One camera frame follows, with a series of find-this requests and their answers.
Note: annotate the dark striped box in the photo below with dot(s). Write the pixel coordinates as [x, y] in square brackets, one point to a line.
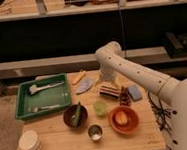
[110, 92]

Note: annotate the blue sponge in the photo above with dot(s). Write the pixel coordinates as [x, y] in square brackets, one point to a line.
[134, 93]

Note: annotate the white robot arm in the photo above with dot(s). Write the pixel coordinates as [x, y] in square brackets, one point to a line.
[169, 89]

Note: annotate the white dish brush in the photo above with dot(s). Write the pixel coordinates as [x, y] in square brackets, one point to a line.
[34, 88]

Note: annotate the silver fork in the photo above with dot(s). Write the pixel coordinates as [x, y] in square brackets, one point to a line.
[35, 110]

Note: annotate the brown pine cone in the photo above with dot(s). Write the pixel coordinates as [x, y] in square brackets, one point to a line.
[124, 98]

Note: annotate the green plastic tray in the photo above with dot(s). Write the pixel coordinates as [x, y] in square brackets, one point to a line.
[51, 96]

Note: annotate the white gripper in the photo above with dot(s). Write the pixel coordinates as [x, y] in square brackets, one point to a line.
[107, 74]

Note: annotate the wooden table board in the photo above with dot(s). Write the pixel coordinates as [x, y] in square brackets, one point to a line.
[55, 135]

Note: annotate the dark brown bowl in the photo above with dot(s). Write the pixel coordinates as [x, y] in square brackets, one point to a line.
[68, 113]

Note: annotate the light green cup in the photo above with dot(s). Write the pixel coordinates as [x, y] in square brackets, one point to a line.
[100, 108]

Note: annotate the green vegetable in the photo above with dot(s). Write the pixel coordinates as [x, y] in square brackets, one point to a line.
[75, 117]

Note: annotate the orange bowl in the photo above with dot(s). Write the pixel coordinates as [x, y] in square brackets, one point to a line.
[130, 126]

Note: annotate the yellow orange fruit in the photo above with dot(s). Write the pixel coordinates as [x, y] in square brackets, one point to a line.
[121, 118]

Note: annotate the small metal cup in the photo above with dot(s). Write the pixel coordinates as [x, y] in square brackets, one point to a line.
[95, 133]

